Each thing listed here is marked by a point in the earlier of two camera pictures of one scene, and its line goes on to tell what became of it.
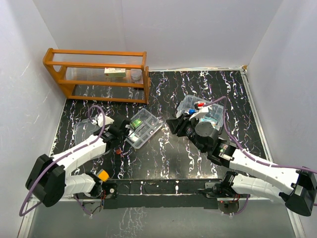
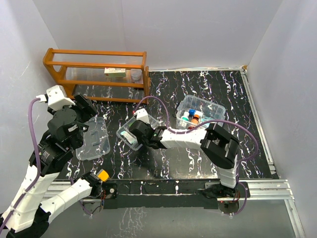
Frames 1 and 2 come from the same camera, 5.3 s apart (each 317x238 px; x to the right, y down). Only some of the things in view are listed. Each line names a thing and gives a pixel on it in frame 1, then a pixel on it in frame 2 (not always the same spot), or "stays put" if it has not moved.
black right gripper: x=178 y=125 → x=146 y=124
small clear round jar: x=135 y=74 stays put
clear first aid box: x=215 y=113 stays put
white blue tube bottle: x=192 y=111 stays put
